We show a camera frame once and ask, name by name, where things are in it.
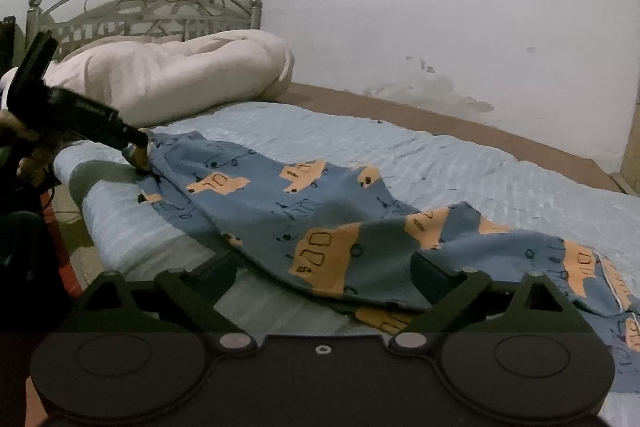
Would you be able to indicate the brown mattress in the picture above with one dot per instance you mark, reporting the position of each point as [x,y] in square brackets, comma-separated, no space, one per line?
[400,112]

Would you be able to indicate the blue pants with orange cars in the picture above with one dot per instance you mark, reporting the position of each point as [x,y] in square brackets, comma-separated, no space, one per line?
[280,217]

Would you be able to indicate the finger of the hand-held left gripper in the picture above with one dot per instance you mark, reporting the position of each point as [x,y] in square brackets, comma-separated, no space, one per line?
[95,117]

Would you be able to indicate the person's left hand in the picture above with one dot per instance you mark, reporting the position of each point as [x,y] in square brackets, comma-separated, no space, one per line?
[32,167]

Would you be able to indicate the yellow wooden panel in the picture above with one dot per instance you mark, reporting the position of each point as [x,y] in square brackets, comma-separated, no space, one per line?
[632,147]

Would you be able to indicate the red metal bar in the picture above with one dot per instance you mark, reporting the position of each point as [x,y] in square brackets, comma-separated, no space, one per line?
[62,247]

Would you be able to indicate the white rolled comforter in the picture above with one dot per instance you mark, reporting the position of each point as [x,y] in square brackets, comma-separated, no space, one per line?
[175,77]

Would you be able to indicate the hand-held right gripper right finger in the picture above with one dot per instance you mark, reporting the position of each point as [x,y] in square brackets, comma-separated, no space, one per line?
[427,279]

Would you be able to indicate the dark object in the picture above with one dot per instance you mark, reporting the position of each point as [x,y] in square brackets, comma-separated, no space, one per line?
[10,42]

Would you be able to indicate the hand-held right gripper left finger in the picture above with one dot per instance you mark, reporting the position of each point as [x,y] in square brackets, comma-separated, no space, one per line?
[220,272]

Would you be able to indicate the metal scrollwork headboard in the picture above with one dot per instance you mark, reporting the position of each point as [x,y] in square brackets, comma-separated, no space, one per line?
[150,2]

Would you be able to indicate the light blue ribbed blanket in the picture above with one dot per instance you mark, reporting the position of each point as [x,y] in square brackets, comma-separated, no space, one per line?
[450,167]

